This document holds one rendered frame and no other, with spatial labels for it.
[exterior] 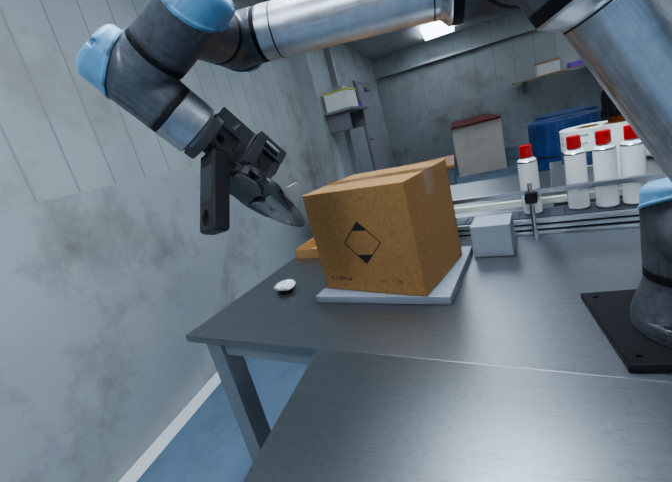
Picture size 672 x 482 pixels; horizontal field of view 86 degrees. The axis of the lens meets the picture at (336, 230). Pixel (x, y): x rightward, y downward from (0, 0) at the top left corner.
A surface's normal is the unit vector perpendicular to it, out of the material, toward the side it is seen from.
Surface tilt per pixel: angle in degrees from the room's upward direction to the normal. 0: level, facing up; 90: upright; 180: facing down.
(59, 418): 90
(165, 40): 115
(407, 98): 90
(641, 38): 101
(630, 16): 97
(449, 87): 90
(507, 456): 0
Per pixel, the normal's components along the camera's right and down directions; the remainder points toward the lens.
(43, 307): 0.92, -0.15
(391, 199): -0.59, 0.35
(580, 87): -0.30, 0.31
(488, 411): -0.25, -0.94
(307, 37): -0.01, 0.88
